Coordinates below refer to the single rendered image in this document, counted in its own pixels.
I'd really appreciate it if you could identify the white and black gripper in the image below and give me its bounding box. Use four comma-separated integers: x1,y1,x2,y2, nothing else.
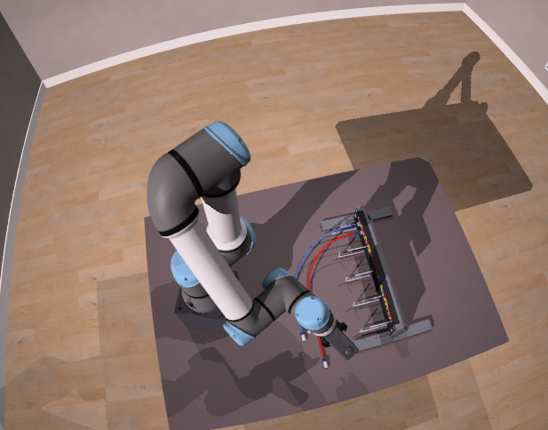
319,320,347,347

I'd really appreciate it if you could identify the grey port rack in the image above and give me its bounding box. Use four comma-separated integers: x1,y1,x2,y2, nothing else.
321,205,433,351

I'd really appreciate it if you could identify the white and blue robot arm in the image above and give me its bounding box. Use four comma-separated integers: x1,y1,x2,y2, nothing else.
147,121,359,361

